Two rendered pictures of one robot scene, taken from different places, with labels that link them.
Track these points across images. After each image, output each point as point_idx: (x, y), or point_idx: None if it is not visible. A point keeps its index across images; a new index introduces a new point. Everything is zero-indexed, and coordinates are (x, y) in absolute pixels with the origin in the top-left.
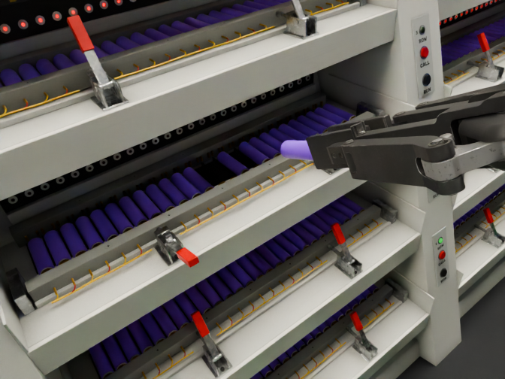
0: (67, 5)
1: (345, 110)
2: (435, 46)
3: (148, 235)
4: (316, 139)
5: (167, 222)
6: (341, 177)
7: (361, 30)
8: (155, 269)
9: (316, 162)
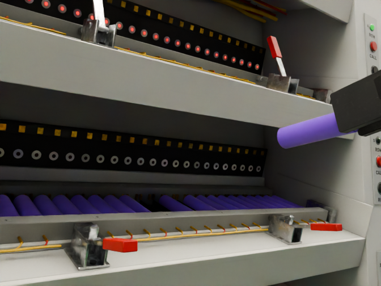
0: (75, 5)
1: None
2: None
3: (62, 229)
4: (347, 89)
5: (93, 222)
6: (299, 252)
7: (331, 113)
8: (57, 269)
9: (341, 122)
